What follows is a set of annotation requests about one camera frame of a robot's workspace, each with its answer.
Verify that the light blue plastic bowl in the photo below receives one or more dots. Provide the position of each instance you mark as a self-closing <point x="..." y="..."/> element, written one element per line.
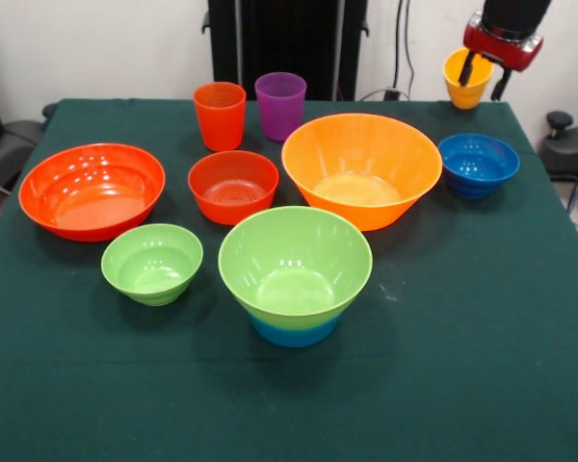
<point x="294" y="334"/>

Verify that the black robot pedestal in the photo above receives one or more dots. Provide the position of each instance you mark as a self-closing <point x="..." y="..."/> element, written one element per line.
<point x="279" y="38"/>

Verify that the dark green table cloth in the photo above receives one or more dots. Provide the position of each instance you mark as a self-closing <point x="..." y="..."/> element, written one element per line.
<point x="318" y="385"/>

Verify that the purple plastic cup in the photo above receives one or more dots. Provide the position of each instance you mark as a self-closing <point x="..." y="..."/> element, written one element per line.
<point x="279" y="115"/>

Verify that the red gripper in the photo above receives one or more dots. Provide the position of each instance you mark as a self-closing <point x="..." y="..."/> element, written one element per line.
<point x="510" y="55"/>

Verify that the large red plastic bowl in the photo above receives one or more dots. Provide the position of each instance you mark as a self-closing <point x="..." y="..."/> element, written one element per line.
<point x="91" y="197"/>

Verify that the small green plastic bowl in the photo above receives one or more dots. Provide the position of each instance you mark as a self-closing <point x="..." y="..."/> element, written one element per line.
<point x="151" y="267"/>

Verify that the red plastic cup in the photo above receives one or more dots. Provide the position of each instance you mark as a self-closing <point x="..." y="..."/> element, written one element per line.
<point x="220" y="120"/>

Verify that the dark blue plastic bowl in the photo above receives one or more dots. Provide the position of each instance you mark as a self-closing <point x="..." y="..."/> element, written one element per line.
<point x="479" y="166"/>

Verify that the yellow plastic cup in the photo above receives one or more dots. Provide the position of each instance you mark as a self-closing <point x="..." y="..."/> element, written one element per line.
<point x="467" y="98"/>
<point x="453" y="67"/>

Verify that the large orange plastic bowl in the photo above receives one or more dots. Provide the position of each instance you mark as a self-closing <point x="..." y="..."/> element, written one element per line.
<point x="361" y="163"/>

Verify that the large green plastic bowl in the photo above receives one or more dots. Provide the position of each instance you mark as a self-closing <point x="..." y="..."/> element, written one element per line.
<point x="294" y="269"/>

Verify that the small red plastic bowl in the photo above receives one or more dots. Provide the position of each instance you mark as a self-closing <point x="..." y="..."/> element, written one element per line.
<point x="233" y="192"/>

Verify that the black chair base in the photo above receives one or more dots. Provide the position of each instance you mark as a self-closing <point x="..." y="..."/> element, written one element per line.
<point x="566" y="149"/>

